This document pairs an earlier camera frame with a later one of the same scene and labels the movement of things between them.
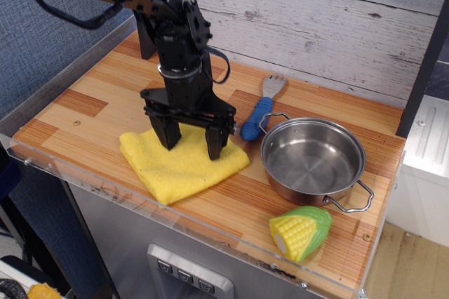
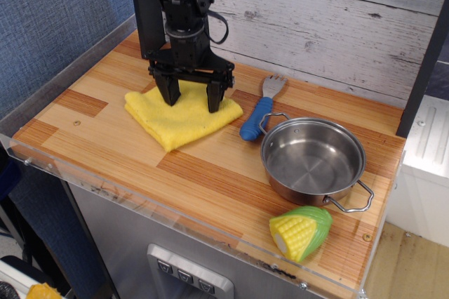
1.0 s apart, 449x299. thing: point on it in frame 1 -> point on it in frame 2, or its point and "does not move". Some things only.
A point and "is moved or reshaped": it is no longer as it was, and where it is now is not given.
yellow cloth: (171, 173) is moved or reshaped
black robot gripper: (190, 97) -> (187, 56)
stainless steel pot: (315, 161) does not move
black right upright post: (420, 89) does not move
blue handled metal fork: (271, 85) does not move
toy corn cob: (298, 234) does not move
